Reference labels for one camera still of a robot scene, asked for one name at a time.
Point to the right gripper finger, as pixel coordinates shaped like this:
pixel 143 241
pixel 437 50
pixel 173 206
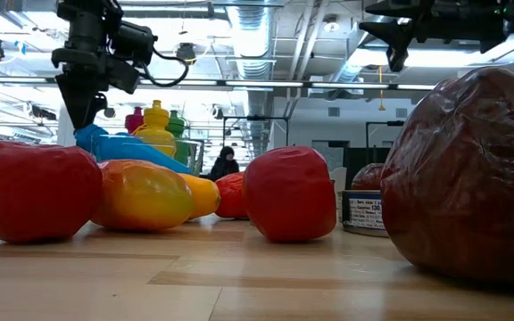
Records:
pixel 386 31
pixel 400 8

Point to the pink squeeze bottle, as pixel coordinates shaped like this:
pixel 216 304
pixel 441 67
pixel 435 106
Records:
pixel 134 121

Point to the blue squeeze bottle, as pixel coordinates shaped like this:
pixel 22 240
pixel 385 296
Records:
pixel 123 149

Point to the yellow squeeze bottle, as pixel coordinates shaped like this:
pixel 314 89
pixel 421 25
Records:
pixel 156 129

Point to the green squeeze bottle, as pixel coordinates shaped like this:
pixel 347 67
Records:
pixel 177 127

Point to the red round fruit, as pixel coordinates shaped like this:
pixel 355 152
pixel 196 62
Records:
pixel 34 191
pixel 289 194

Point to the dark red wrinkled fruit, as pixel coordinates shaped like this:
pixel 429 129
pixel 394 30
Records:
pixel 368 177

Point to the dark red glossy apple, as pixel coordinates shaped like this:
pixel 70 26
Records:
pixel 462 178

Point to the blue-lidded tin can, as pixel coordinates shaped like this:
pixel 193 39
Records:
pixel 362 211

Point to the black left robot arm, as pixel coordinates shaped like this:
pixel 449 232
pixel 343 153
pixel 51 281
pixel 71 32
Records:
pixel 87 11

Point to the white round pillar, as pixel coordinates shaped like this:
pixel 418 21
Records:
pixel 66 134

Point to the black metal stand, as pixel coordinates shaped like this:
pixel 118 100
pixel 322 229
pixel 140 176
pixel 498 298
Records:
pixel 395 123

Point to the red yellow mango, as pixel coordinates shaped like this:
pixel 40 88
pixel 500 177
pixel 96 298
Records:
pixel 143 196

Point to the black partition panel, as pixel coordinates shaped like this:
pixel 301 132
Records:
pixel 364 156

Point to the ceiling light bar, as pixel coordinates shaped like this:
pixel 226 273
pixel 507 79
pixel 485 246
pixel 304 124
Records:
pixel 261 83

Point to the red orange mango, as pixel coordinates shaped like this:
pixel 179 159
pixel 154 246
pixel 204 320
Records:
pixel 232 196

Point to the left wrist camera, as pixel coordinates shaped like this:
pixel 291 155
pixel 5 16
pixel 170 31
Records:
pixel 134 42

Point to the silver ventilation duct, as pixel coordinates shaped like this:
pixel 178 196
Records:
pixel 252 40

